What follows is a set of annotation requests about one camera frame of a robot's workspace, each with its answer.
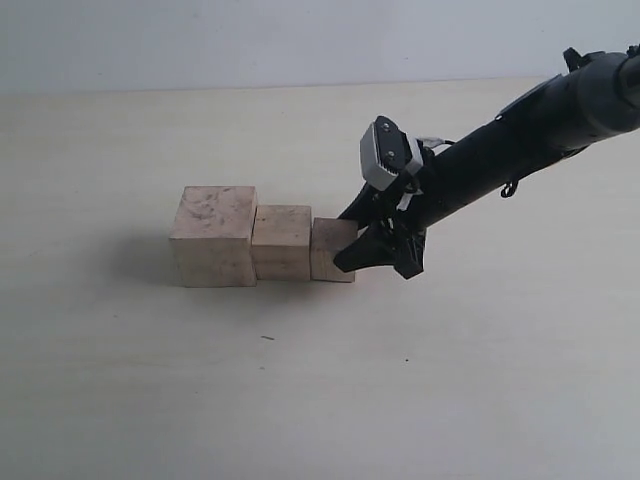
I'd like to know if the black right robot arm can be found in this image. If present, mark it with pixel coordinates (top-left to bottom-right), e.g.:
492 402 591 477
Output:
333 45 639 279

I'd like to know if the third largest wooden cube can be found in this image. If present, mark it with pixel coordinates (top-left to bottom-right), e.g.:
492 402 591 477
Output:
310 217 357 283

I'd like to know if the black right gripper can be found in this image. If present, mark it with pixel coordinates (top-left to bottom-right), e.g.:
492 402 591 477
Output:
333 174 426 278

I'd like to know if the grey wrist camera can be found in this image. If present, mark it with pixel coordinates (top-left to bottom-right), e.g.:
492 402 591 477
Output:
359 115 423 192

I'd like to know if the second largest wooden cube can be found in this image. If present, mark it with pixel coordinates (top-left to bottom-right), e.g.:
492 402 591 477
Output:
251 204 311 282

